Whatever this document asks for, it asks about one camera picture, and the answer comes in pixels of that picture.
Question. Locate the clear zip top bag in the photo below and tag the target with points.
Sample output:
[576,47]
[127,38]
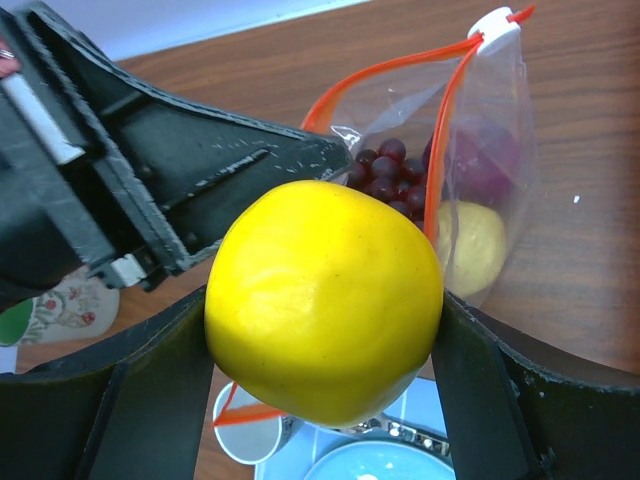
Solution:
[430,95]

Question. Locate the yellow lemon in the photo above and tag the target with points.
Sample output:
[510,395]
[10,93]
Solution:
[322,303]

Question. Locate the purple onion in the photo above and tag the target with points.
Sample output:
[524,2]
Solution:
[484,166]

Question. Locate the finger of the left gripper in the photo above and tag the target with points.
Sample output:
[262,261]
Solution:
[103,170]

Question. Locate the purple grape bunch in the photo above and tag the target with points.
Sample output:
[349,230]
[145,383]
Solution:
[392,176]

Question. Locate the beige and teal plate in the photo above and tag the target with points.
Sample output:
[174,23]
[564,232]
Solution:
[379,460]

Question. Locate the green glass cup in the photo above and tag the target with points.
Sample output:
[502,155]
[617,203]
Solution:
[79,307]

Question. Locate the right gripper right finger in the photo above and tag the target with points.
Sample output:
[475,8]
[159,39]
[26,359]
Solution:
[518,408]

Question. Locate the grey mug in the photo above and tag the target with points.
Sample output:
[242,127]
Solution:
[255,442]

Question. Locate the metal spoon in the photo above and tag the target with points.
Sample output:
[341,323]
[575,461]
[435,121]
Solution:
[416,436]

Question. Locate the blue checked placemat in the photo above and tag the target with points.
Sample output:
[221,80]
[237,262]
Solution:
[419,405]

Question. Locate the yellow bell pepper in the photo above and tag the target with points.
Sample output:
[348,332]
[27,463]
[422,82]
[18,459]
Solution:
[471,246]

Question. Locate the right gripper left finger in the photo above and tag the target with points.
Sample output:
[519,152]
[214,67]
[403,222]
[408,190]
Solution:
[131,406]

